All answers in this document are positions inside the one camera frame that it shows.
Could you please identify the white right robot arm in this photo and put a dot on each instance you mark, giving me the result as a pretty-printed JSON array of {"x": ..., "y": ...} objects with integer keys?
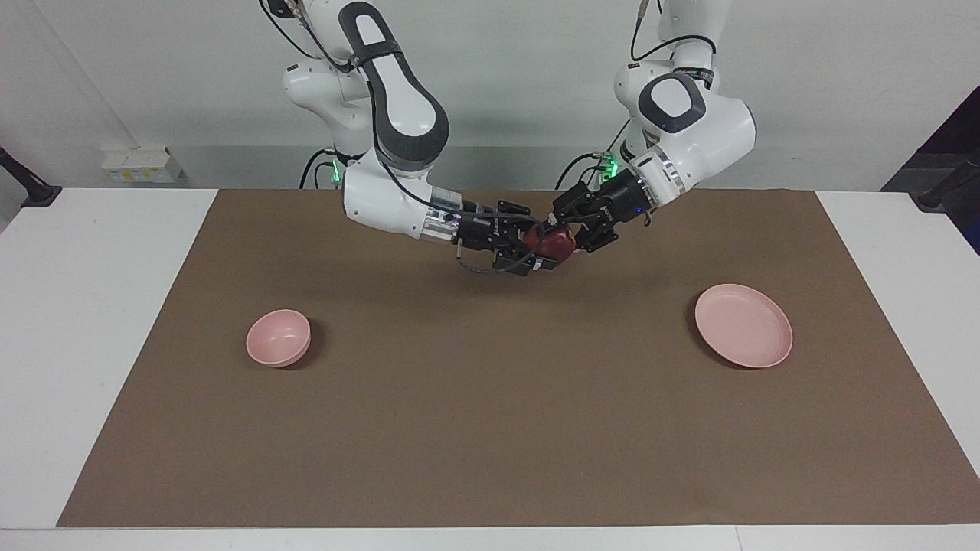
[{"x": 398, "y": 107}]

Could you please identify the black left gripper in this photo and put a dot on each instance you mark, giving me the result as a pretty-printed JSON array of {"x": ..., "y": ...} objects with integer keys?
[{"x": 628, "y": 199}]

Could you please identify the white socket box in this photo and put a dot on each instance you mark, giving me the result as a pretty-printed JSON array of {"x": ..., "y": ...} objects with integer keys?
[{"x": 138, "y": 167}]

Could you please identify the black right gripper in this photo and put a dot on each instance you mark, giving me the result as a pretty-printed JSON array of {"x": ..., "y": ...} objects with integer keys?
[{"x": 490, "y": 233}]

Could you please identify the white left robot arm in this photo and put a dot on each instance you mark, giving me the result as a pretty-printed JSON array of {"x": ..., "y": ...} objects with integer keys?
[{"x": 704, "y": 130}]

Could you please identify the brown table mat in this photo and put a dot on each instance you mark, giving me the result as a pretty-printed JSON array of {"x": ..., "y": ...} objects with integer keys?
[{"x": 498, "y": 398}]

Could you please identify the black clamp stand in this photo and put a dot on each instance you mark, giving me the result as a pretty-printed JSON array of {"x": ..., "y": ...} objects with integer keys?
[
  {"x": 945, "y": 187},
  {"x": 34, "y": 191}
]

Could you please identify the pink plate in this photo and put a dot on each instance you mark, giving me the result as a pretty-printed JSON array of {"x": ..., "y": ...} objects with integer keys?
[{"x": 743, "y": 325}]

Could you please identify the red apple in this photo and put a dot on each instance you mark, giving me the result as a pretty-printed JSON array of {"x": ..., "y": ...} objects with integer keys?
[{"x": 553, "y": 243}]

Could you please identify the dark furniture panel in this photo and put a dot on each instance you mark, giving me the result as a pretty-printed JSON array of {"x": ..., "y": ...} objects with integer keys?
[{"x": 961, "y": 134}]

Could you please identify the pink bowl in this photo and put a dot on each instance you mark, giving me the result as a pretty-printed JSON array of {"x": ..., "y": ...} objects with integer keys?
[{"x": 277, "y": 337}]

